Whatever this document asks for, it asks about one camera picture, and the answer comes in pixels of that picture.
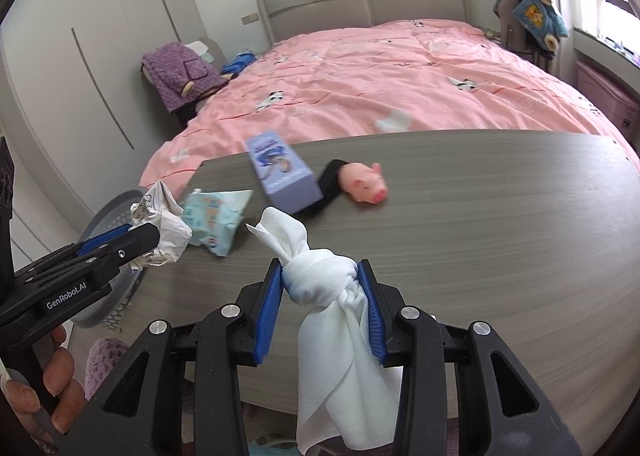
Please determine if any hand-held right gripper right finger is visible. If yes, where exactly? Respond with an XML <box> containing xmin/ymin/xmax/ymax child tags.
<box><xmin>356</xmin><ymin>258</ymin><xmax>583</xmax><ymax>456</ymax></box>

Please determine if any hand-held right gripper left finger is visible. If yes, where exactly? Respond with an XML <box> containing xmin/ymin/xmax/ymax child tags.
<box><xmin>57</xmin><ymin>258</ymin><xmax>286</xmax><ymax>456</ymax></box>

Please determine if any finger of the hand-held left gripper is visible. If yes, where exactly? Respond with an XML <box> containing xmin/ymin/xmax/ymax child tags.
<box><xmin>75</xmin><ymin>227</ymin><xmax>136</xmax><ymax>258</ymax></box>
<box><xmin>75</xmin><ymin>223</ymin><xmax>162</xmax><ymax>273</ymax></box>

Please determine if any grey perforated plastic basket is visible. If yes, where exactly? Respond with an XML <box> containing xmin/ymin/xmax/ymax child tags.
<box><xmin>70</xmin><ymin>190</ymin><xmax>151</xmax><ymax>334</ymax></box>

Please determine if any printed white paper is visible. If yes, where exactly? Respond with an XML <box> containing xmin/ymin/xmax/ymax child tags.
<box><xmin>129</xmin><ymin>180</ymin><xmax>193</xmax><ymax>271</ymax></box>

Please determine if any white knotted cloth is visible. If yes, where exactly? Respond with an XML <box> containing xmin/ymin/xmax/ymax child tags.
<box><xmin>245</xmin><ymin>206</ymin><xmax>406</xmax><ymax>454</ymax></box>

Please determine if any person's left hand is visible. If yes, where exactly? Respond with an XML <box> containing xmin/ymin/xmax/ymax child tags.
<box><xmin>0</xmin><ymin>326</ymin><xmax>90</xmax><ymax>444</ymax></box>

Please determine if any light blue wipes packet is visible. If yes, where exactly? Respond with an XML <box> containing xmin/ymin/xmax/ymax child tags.
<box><xmin>181</xmin><ymin>188</ymin><xmax>254</xmax><ymax>256</ymax></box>

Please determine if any pink rubber pig toy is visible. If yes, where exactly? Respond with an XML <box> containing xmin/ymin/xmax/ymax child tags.
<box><xmin>337</xmin><ymin>162</ymin><xmax>390</xmax><ymax>205</ymax></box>

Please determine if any light blue cloth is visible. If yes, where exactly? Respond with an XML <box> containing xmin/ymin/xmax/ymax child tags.
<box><xmin>247</xmin><ymin>441</ymin><xmax>301</xmax><ymax>456</ymax></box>

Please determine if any purple cardboard box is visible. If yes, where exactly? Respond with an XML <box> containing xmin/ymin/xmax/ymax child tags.
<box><xmin>245</xmin><ymin>130</ymin><xmax>324</xmax><ymax>212</ymax></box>

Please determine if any black band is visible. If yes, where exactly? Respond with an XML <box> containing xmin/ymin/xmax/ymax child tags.
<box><xmin>300</xmin><ymin>159</ymin><xmax>351</xmax><ymax>218</ymax></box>

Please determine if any purple fleece garment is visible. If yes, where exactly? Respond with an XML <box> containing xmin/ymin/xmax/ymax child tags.
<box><xmin>141</xmin><ymin>41</ymin><xmax>233</xmax><ymax>114</ymax></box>

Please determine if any white wardrobe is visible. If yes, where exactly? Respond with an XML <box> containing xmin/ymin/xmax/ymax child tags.
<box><xmin>0</xmin><ymin>0</ymin><xmax>208</xmax><ymax>257</ymax></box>

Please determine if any blue bag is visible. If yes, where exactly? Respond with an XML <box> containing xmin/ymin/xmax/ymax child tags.
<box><xmin>221</xmin><ymin>51</ymin><xmax>256</xmax><ymax>76</ymax></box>

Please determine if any beige chair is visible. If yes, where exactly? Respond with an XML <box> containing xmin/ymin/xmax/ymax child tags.
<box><xmin>141</xmin><ymin>38</ymin><xmax>232</xmax><ymax>129</ymax></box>

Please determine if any pink bed with headboard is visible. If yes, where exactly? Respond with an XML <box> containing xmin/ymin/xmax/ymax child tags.
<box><xmin>139</xmin><ymin>18</ymin><xmax>640</xmax><ymax>189</ymax></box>

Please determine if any pink storage box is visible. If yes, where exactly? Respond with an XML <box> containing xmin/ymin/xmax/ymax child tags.
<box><xmin>575</xmin><ymin>60</ymin><xmax>640</xmax><ymax>137</ymax></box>

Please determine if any brown chair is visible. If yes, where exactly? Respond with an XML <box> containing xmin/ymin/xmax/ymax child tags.
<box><xmin>495</xmin><ymin>0</ymin><xmax>553</xmax><ymax>72</ymax></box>

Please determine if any blue bear-print blanket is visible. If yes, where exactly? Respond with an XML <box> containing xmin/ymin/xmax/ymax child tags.
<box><xmin>510</xmin><ymin>0</ymin><xmax>570</xmax><ymax>59</ymax></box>

